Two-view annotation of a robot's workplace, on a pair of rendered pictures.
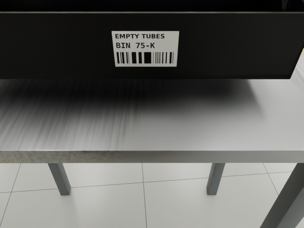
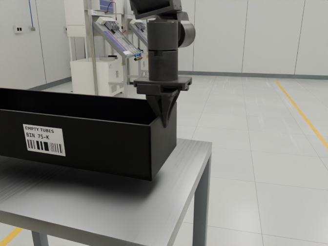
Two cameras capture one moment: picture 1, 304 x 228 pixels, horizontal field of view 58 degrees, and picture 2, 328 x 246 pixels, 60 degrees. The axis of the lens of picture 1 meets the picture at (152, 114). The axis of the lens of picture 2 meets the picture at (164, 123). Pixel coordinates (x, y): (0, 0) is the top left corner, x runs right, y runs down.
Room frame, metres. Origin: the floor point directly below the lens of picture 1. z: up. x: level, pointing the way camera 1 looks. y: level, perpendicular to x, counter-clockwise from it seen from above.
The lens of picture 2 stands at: (-0.07, -0.40, 1.11)
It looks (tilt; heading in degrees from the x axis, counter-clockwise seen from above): 18 degrees down; 18
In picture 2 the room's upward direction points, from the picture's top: straight up
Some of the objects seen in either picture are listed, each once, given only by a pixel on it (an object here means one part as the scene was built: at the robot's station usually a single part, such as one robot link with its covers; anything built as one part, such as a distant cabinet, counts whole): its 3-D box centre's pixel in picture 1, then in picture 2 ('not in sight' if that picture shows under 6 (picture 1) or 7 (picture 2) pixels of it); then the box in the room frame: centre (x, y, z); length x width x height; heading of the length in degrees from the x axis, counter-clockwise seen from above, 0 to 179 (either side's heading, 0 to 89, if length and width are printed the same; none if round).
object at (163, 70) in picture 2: not in sight; (163, 69); (0.45, -0.22, 1.04); 0.10 x 0.07 x 0.07; 90
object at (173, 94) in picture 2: not in sight; (159, 104); (0.45, -0.21, 0.97); 0.07 x 0.07 x 0.09; 0
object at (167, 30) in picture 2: not in sight; (164, 35); (0.45, -0.22, 1.10); 0.07 x 0.06 x 0.07; 172
